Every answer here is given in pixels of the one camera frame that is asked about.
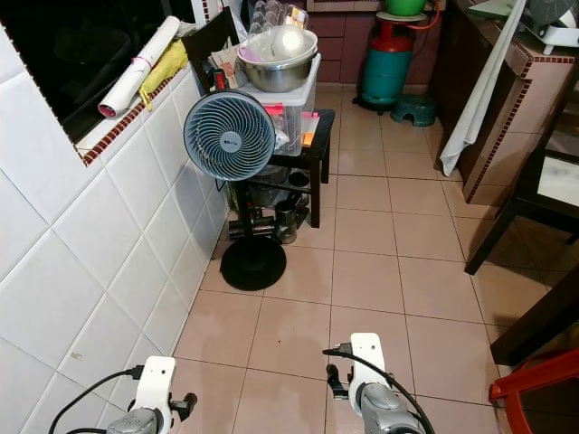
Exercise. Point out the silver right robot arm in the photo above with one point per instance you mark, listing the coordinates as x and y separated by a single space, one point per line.
389 411

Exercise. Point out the small steel pot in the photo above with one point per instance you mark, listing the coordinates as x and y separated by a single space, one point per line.
286 221

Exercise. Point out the red plastic chair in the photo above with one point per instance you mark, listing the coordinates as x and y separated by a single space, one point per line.
529 382

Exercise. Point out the dark wooden table edge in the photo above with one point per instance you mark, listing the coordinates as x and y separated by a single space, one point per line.
538 321

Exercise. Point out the small black side table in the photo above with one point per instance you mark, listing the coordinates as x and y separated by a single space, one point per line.
317 145

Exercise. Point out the grey-blue standing fan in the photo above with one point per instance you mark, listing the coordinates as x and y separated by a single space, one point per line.
229 136

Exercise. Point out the clear plastic storage box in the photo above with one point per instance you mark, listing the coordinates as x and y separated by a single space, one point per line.
294 113

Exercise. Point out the low teal plastic stool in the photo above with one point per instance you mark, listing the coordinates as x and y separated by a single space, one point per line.
414 109

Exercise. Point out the teal gas cylinder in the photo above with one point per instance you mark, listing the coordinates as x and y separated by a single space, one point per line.
385 70

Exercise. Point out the large steel mixing bowl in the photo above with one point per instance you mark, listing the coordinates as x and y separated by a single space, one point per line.
276 72

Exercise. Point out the white hanging sheet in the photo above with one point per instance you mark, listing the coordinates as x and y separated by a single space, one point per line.
479 99

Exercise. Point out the brown tiled counter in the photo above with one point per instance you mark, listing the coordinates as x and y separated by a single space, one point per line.
520 108

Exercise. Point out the yellow cloth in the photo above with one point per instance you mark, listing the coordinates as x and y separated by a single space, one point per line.
165 70

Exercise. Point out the rolled white paper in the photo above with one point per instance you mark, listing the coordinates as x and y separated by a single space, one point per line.
142 65

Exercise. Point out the clear plastic egg carton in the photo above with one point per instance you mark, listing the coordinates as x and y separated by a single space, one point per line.
276 14

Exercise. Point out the green plastic basin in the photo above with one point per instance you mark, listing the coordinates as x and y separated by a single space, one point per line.
405 6

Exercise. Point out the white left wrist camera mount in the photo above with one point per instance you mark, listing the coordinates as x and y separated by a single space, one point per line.
156 384

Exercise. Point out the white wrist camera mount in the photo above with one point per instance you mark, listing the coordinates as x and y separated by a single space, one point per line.
156 384
368 353

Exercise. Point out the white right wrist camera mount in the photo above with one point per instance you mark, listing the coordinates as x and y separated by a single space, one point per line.
368 353

